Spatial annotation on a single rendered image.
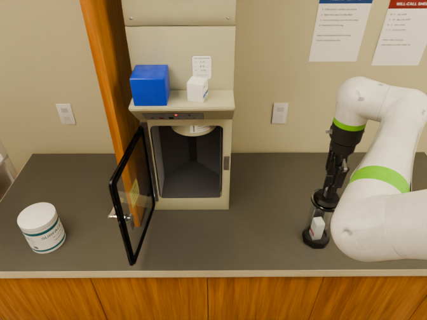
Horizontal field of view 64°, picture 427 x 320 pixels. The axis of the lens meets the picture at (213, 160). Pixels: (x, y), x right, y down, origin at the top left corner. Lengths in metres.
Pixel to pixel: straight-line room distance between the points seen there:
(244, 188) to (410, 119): 0.86
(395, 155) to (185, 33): 0.65
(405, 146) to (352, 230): 0.27
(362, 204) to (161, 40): 0.72
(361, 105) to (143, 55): 0.64
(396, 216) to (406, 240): 0.04
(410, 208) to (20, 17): 1.52
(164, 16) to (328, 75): 0.88
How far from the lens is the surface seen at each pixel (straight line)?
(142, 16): 1.06
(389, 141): 0.84
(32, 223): 1.39
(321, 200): 1.24
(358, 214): 0.66
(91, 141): 1.88
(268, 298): 1.54
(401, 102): 0.98
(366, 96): 0.99
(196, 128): 1.24
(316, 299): 1.59
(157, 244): 1.38
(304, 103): 1.71
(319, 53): 1.61
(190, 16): 1.05
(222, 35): 1.06
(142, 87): 1.03
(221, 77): 1.11
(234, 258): 1.33
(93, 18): 1.00
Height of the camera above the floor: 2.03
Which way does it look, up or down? 39 degrees down
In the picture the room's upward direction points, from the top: straight up
